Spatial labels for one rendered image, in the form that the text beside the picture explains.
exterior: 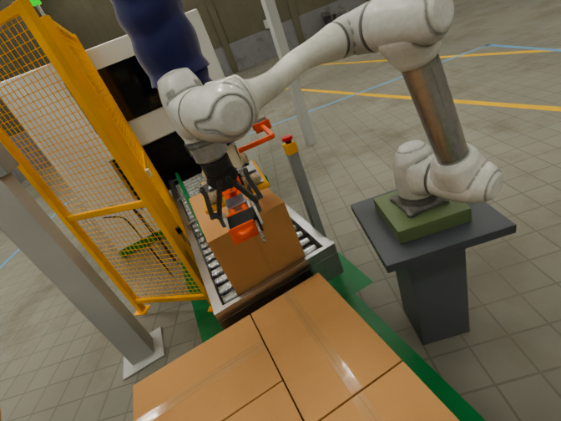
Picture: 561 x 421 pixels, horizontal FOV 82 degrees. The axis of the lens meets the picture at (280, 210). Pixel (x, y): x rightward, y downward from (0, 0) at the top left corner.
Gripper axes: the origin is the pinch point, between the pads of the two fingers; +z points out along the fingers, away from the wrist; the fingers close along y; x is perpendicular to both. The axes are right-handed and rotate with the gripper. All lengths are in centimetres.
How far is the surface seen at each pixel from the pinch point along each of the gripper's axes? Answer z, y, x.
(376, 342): 68, -26, 5
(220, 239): 30, 16, -47
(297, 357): 68, 5, -3
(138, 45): -51, 10, -52
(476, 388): 123, -62, 11
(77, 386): 123, 164, -100
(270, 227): 37, -7, -51
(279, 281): 65, 0, -45
